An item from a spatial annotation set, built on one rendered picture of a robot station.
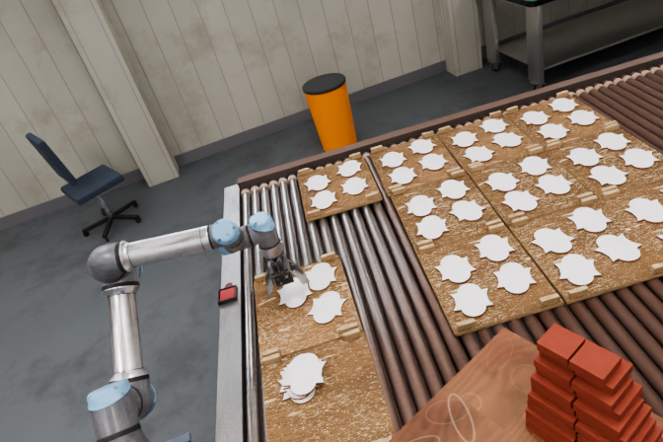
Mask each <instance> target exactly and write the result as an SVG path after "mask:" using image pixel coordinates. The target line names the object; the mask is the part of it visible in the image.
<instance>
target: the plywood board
mask: <svg viewBox="0 0 663 442"><path fill-rule="evenodd" d="M538 355H539V350H538V349H537V346H536V345H534V344H533V343H531V342H530V341H528V340H526V339H524V338H523V337H521V336H519V335H517V334H516V333H514V332H512V331H510V330H508V329H506V328H503V329H502V330H501V331H500V332H499V333H498V334H497V335H496V336H495V337H494V338H493V339H492V340H491V341H490V342H489V343H488V344H487V345H486V346H485V347H484V348H483V349H482V350H481V351H480V352H479V353H478V354H477V355H476V356H475V357H474V358H473V359H472V360H471V361H470V362H469V363H468V364H467V365H466V366H465V367H464V368H463V369H462V370H461V371H460V372H459V373H458V374H457V375H455V376H454V377H453V378H452V379H451V380H450V381H449V382H448V383H447V384H446V385H445V386H444V387H443V388H442V389H441V390H440V391H439V392H438V393H437V394H436V395H435V396H434V397H433V398H432V399H431V400H430V401H429V402H428V403H427V404H426V405H425V406H424V407H423V408H422V409H421V410H420V411H419V412H418V413H417V414H416V415H415V416H414V417H413V418H412V419H411V420H410V421H409V422H408V423H407V424H406V425H405V426H404V427H403V428H402V429H401V430H400V431H399V432H398V433H397V434H396V435H395V436H394V437H393V438H392V439H391V440H390V441H389V442H546V441H545V440H543V439H542V438H541V437H539V436H538V435H537V434H535V433H534V432H532V431H531V430H530V429H528V428H527V427H526V416H525V415H526V411H525V409H526V408H527V407H528V404H527V400H528V393H529V392H530V391H531V390H532V386H531V376H532V375H533V374H534V373H535V372H536V367H535V366H534V359H535V358H536V357H537V356H538ZM650 416H651V417H652V418H654V419H656V425H657V426H659V427H660V428H662V429H663V418H662V417H660V416H659V415H657V414H655V413H653V412H651V414H650Z"/></svg>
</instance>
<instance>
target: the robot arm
mask: <svg viewBox="0 0 663 442"><path fill-rule="evenodd" d="M282 244H283V241H280V238H279V236H278V233H277V231H276V228H275V224H274V222H273V220H272V218H271V216H270V215H269V214H268V213H267V212H258V213H256V214H255V215H253V216H252V217H251V218H250V220H249V224H247V225H245V226H242V227H238V225H237V224H236V223H235V222H233V221H231V220H228V219H220V220H218V221H216V222H215V223H214V224H212V225H208V226H203V227H199V228H194V229H190V230H185V231H181V232H177V233H173V234H168V235H163V236H159V237H154V238H150V239H145V240H141V241H136V242H132V243H127V242H125V241H121V242H116V243H111V244H106V245H102V246H99V247H97V248H96V249H94V250H93V251H92V252H91V253H90V255H89V257H88V261H87V267H88V271H89V273H90V274H91V275H92V277H94V278H95V279H96V280H98V281H101V285H102V293H103V294H104V295H106V296H107V297H108V305H109V316H110V337H111V348H112V359H113V371H114V374H113V376H112V378H111V379H110V383H109V384H108V385H106V386H103V387H101V388H99V389H97V390H95V391H93V392H92V393H90V394H89V395H88V396H87V402H88V410H89V411H90V416H91V419H92V423H93V427H94V431H95V435H96V439H97V442H149V440H148V439H147V438H146V436H145V435H144V433H143V432H142V429H141V425H140V420H142V419H143V418H145V417H146V416H147V415H148V414H149V413H150V412H151V411H152V410H153V408H154V406H155V403H156V399H157V396H156V391H155V389H154V387H153V386H152V385H151V384H150V378H149V372H147V371H146V370H144V368H143V361H142V351H141V341H140V331H139V322H138V313H137V303H136V292H137V290H138V289H139V288H140V283H139V279H140V277H141V275H142V271H143V266H142V265H144V264H148V263H152V262H157V261H161V260H166V259H170V258H178V257H183V256H187V255H191V254H196V253H200V252H205V251H209V250H213V249H218V248H219V251H220V252H221V254H222V255H223V256H226V255H231V254H234V253H236V252H239V251H242V250H244V249H247V248H250V247H253V246H256V245H258V246H259V249H260V251H261V254H262V256H263V257H264V259H265V260H266V261H269V262H270V265H269V267H268V270H267V272H266V273H265V283H266V292H267V295H268V297H270V295H271V293H272V292H271V290H272V288H273V287H272V285H273V286H274V288H275V283H276V285H277V287H280V286H283V285H286V284H289V283H292V282H294V278H293V275H294V276H296V277H297V278H298V279H299V280H300V282H301V283H302V284H304V285H305V284H306V283H307V284H310V283H309V279H308V277H307V276H306V274H305V273H304V271H303V270H302V268H301V267H300V266H299V265H298V264H297V263H296V262H293V261H291V260H289V259H286V258H284V256H285V254H286V252H285V249H284V248H283V246H282ZM291 270H292V273H291Z"/></svg>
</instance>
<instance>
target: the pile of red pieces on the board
mask: <svg viewBox="0 0 663 442"><path fill-rule="evenodd" d="M537 349H538V350H539V355H538V356H537V357H536V358H535V359H534V366H535V367H536V372H535V373H534V374H533V375H532V376H531V386H532V390H531V391H530V392H529V393H528V400H527V404H528V407H527V408H526V409H525V411H526V415H525V416H526V427H527V428H528V429H530V430H531V431H532V432H534V433H535V434H537V435H538V436H539V437H541V438H542V439H543V440H545V441H546V442H662V440H663V437H661V436H662V432H663V429H662V428H660V427H659V426H657V425H656V419H654V418H652V417H651V416H650V414H651V410H652V407H651V406H649V405H647V404H645V403H644V399H643V398H641V397H640V395H641V393H642V386H641V385H639V384H638V383H636V382H635V381H634V380H633V379H632V378H631V377H629V375H630V373H631V372H632V368H633V364H632V363H630V362H628V361H626V360H624V359H622V358H621V357H619V356H618V355H617V354H615V353H613V352H611V351H609V350H607V349H605V348H603V347H601V346H599V345H597V344H595V343H593V342H591V341H589V340H587V339H585V338H584V337H582V336H580V335H578V334H576V333H574V332H572V331H570V330H568V329H566V328H564V327H562V326H560V325H558V324H556V323H554V324H553V325H552V326H551V327H550V328H549V329H548V330H547V331H546V333H545V334H544V335H543V336H542V337H541V338H540V339H539V340H538V341H537Z"/></svg>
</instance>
